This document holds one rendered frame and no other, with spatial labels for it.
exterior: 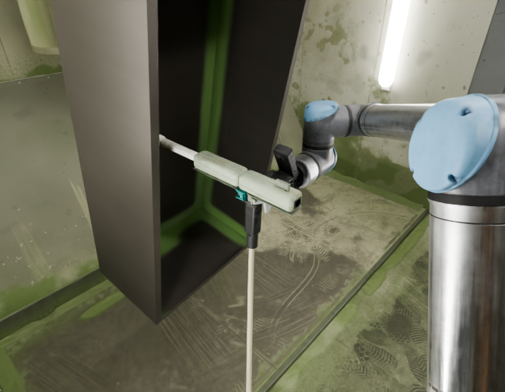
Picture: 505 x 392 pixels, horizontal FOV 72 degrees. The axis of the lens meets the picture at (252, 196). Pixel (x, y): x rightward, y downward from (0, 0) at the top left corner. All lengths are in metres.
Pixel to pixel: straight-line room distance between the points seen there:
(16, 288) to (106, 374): 0.64
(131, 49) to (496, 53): 2.20
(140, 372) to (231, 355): 0.42
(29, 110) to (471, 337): 2.18
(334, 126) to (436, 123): 0.53
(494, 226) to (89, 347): 1.82
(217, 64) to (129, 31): 0.71
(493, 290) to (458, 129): 0.20
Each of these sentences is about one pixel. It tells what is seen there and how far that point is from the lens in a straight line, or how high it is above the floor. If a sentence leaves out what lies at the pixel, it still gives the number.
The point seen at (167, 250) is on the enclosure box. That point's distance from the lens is 1.66.
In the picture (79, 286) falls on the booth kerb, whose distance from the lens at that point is 2.21.
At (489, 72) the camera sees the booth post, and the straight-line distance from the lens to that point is 2.64.
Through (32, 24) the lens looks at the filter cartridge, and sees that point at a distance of 2.05.
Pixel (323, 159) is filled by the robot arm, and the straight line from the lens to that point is 1.03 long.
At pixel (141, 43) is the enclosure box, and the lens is 0.77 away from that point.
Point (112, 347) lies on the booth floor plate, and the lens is 1.97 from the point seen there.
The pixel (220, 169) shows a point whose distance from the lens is 0.85.
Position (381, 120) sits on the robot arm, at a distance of 0.92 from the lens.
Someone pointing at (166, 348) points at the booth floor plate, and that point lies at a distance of 1.89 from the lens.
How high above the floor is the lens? 1.57
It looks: 32 degrees down
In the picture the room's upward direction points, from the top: straight up
